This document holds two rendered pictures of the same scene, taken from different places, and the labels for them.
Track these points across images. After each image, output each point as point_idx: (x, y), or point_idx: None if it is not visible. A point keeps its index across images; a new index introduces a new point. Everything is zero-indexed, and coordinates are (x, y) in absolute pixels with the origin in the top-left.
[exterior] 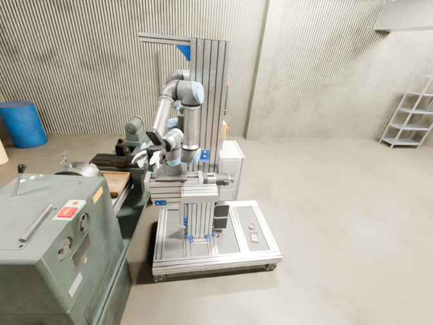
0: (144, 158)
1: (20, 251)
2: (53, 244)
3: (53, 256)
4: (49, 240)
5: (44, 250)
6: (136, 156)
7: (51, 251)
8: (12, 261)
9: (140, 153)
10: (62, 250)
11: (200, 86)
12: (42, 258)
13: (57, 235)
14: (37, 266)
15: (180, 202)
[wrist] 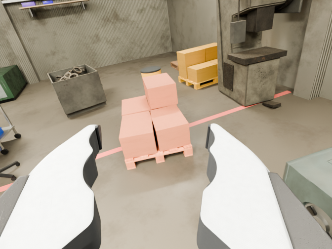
0: None
1: (323, 159)
2: (310, 185)
3: (297, 191)
4: (321, 182)
5: (299, 170)
6: (231, 142)
7: (301, 184)
8: (312, 153)
9: (236, 178)
10: (311, 214)
11: None
12: (288, 167)
13: (328, 192)
14: (284, 167)
15: None
